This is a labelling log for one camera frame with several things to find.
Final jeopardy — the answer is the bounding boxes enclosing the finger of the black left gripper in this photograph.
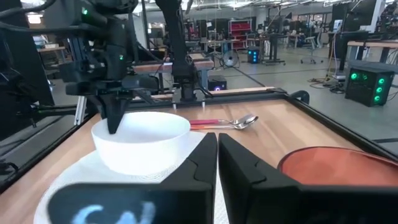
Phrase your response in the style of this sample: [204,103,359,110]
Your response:
[99,95,119,136]
[116,95,135,134]

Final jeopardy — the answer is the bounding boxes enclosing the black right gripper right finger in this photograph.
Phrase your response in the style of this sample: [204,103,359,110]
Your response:
[218,133,398,224]

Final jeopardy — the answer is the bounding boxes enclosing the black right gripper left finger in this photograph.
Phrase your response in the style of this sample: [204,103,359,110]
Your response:
[46,133,218,224]

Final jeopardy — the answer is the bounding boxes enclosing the white bowl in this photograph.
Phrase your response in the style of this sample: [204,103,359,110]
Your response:
[91,111,191,176]

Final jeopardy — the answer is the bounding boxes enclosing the white round plate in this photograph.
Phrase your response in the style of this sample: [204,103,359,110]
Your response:
[33,130,230,224]

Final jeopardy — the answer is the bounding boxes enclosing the orange round plate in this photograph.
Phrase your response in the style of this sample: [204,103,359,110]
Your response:
[276,146,398,188]

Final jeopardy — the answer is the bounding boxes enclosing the wooden workbench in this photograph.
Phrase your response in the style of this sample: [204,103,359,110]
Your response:
[132,52,215,90]

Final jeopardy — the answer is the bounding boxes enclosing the computer tower with purple light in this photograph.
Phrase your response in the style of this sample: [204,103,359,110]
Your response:
[207,74,228,92]

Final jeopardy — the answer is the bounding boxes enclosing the round floor fan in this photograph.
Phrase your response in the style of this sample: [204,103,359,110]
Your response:
[221,49,241,68]

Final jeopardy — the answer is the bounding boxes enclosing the red storage rack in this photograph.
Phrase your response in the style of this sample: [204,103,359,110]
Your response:
[228,19,253,50]

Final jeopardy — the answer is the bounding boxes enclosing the computer tower with blue lights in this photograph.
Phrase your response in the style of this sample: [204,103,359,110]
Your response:
[247,46,261,65]

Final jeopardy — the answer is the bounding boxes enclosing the computer tower with green lights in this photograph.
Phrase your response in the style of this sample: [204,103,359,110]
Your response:
[344,66,396,108]

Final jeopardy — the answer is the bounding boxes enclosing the office chair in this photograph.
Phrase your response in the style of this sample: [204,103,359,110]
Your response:
[299,35,325,65]

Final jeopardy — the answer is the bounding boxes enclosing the wooden desk with black legs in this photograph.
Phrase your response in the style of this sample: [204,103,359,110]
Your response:
[337,30,398,72]

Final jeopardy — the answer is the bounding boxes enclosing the black monitor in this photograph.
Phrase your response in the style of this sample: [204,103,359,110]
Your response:
[330,0,387,34]

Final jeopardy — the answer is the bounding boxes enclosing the aluminium extrusion post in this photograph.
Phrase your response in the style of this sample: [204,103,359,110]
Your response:
[73,95,88,126]

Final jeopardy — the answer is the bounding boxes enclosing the orange-handled metal spoon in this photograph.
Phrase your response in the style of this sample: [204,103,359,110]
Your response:
[189,116,259,131]

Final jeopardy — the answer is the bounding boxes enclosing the floor cables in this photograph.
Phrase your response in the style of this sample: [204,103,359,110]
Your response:
[307,76,346,95]

